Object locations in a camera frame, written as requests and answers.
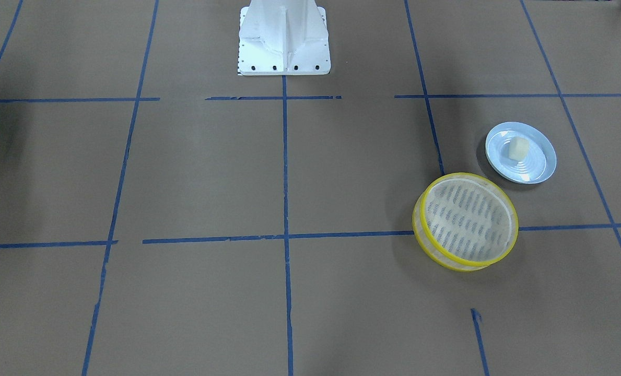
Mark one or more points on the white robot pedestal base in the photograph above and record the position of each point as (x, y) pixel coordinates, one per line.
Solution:
(279, 38)

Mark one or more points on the white steamed bun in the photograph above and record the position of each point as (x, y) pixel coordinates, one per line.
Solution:
(518, 148)

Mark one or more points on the yellow rimmed steamer basket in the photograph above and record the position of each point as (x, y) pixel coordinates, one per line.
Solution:
(465, 222)

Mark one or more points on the light blue plate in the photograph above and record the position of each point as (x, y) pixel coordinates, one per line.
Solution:
(539, 164)

